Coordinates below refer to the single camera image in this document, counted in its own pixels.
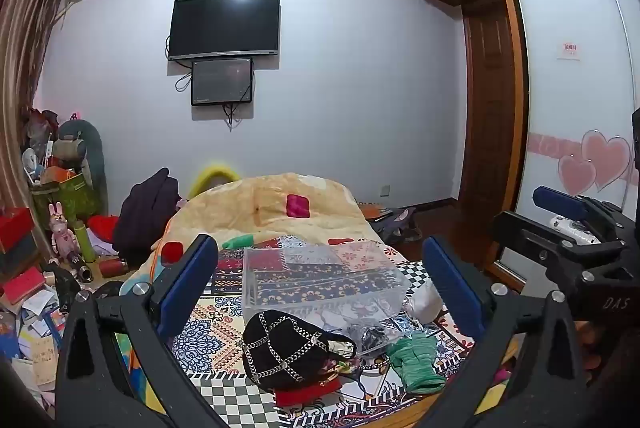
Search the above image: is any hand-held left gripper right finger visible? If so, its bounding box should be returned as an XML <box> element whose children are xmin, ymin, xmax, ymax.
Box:
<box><xmin>415</xmin><ymin>235</ymin><xmax>588</xmax><ymax>428</ymax></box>

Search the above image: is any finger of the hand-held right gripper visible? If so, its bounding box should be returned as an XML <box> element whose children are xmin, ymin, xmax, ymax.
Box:
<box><xmin>532</xmin><ymin>185</ymin><xmax>628</xmax><ymax>223</ymax></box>
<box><xmin>490</xmin><ymin>210</ymin><xmax>628</xmax><ymax>281</ymax></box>

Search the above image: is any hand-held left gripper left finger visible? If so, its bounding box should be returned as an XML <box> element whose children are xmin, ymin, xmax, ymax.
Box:
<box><xmin>54</xmin><ymin>234</ymin><xmax>231</xmax><ymax>428</ymax></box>

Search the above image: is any green knitted glove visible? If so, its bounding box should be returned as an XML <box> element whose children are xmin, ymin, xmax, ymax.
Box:
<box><xmin>387</xmin><ymin>333</ymin><xmax>447</xmax><ymax>395</ymax></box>

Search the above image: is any black hat with silver chains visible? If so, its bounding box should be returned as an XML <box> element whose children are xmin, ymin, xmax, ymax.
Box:
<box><xmin>242</xmin><ymin>309</ymin><xmax>358</xmax><ymax>393</ymax></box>

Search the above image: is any clear plastic storage box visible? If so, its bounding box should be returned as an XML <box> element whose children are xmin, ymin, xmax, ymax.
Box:
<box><xmin>242</xmin><ymin>242</ymin><xmax>408</xmax><ymax>356</ymax></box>

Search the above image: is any white cloth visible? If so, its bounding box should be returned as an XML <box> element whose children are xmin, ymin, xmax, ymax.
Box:
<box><xmin>406</xmin><ymin>277</ymin><xmax>444</xmax><ymax>325</ymax></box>

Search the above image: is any red cylinder can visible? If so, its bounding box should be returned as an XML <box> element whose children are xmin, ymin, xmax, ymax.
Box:
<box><xmin>98</xmin><ymin>258</ymin><xmax>129</xmax><ymax>279</ymax></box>

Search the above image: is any dark purple coat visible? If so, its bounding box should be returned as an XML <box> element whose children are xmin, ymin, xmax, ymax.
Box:
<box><xmin>112</xmin><ymin>167</ymin><xmax>184</xmax><ymax>267</ymax></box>

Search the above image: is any frosted wardrobe door with hearts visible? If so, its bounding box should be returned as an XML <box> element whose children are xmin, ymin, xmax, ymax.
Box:
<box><xmin>502</xmin><ymin>0</ymin><xmax>640</xmax><ymax>231</ymax></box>

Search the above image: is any yellow patched quilt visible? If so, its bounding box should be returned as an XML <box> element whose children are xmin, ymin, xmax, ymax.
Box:
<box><xmin>150</xmin><ymin>172</ymin><xmax>387</xmax><ymax>270</ymax></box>

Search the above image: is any red cushion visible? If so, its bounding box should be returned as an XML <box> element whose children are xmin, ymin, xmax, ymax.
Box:
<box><xmin>88</xmin><ymin>215</ymin><xmax>121</xmax><ymax>242</ymax></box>

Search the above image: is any orange notebook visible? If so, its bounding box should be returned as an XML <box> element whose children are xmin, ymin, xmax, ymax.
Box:
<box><xmin>359</xmin><ymin>203</ymin><xmax>397</xmax><ymax>222</ymax></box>

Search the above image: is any black tube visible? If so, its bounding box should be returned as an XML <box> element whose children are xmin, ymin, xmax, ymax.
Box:
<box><xmin>65</xmin><ymin>251</ymin><xmax>94</xmax><ymax>283</ymax></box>

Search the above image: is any brown wooden door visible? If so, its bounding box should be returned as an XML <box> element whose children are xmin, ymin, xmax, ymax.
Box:
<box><xmin>457</xmin><ymin>0</ymin><xmax>527</xmax><ymax>210</ymax></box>

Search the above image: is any green cylinder bottle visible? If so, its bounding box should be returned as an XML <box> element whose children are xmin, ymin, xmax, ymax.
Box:
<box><xmin>73</xmin><ymin>219</ymin><xmax>94</xmax><ymax>262</ymax></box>

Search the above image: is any floral patterned scarf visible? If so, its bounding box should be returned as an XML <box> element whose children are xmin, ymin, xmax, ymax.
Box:
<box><xmin>320</xmin><ymin>342</ymin><xmax>392</xmax><ymax>390</ymax></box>

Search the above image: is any pink rabbit doll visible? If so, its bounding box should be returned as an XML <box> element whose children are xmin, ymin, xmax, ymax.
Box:
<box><xmin>48</xmin><ymin>201</ymin><xmax>79</xmax><ymax>260</ymax></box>

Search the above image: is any green shopping bag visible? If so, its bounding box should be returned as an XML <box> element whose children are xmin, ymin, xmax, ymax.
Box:
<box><xmin>30</xmin><ymin>171</ymin><xmax>102</xmax><ymax>230</ymax></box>

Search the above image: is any red cloth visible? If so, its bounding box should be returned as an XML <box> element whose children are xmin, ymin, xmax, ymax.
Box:
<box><xmin>274</xmin><ymin>380</ymin><xmax>344</xmax><ymax>408</ymax></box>

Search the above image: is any red book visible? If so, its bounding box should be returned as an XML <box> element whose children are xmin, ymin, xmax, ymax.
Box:
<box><xmin>0</xmin><ymin>267</ymin><xmax>47</xmax><ymax>305</ymax></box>

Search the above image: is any pile of papers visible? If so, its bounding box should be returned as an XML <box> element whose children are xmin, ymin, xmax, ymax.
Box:
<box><xmin>0</xmin><ymin>293</ymin><xmax>67</xmax><ymax>411</ymax></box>

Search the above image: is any red box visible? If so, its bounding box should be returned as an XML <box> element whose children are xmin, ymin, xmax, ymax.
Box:
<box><xmin>0</xmin><ymin>207</ymin><xmax>44</xmax><ymax>255</ymax></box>

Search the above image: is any striped brown curtain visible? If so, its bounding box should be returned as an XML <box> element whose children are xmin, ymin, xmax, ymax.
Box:
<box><xmin>0</xmin><ymin>0</ymin><xmax>77</xmax><ymax>211</ymax></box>

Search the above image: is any small black wall monitor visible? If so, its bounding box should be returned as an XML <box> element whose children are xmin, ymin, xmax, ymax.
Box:
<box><xmin>191</xmin><ymin>57</ymin><xmax>254</xmax><ymax>107</ymax></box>

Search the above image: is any black wall television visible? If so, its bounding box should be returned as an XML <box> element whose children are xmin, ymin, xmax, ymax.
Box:
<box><xmin>167</xmin><ymin>0</ymin><xmax>281</xmax><ymax>61</ymax></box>

